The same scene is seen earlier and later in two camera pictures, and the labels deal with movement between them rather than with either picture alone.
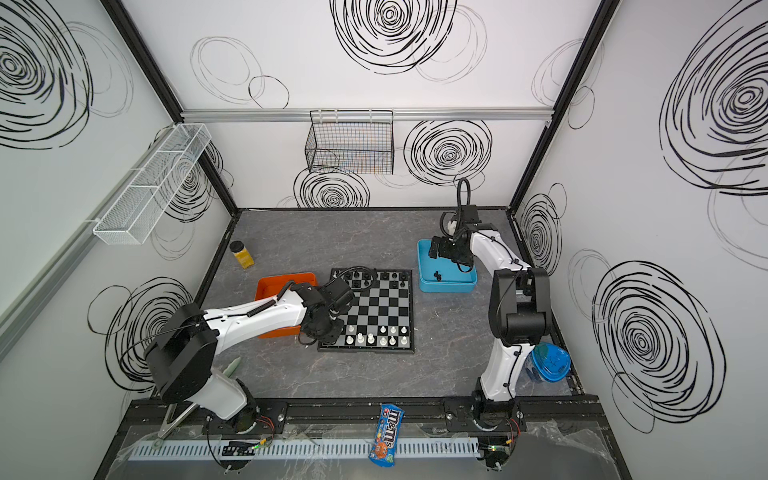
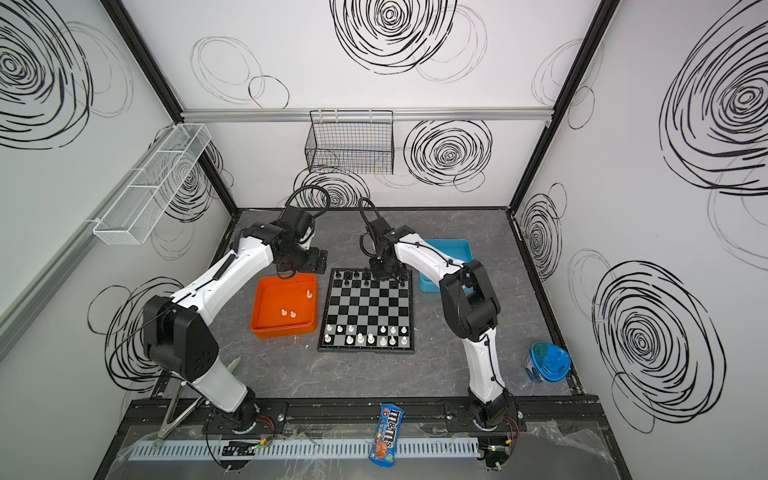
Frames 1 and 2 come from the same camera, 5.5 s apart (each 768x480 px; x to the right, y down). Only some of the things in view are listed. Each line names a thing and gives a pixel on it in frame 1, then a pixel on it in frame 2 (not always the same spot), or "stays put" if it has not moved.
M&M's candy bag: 385,440 stays put
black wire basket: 359,141 stays put
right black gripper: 450,253 -> 387,270
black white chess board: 381,317 stays put
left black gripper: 342,289 -> 312,261
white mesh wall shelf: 133,215 stays put
